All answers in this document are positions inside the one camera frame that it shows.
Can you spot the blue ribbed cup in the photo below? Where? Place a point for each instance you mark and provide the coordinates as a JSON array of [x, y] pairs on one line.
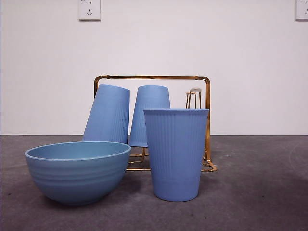
[[151, 98], [108, 115], [176, 154]]

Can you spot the blue ceramic bowl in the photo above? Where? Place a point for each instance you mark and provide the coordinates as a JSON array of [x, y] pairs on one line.
[[77, 178]]

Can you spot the white rack prong cap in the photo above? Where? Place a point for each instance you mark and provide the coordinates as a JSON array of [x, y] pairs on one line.
[[195, 89]]

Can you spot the white wall socket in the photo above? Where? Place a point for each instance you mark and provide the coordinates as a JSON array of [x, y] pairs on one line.
[[89, 10], [302, 10]]

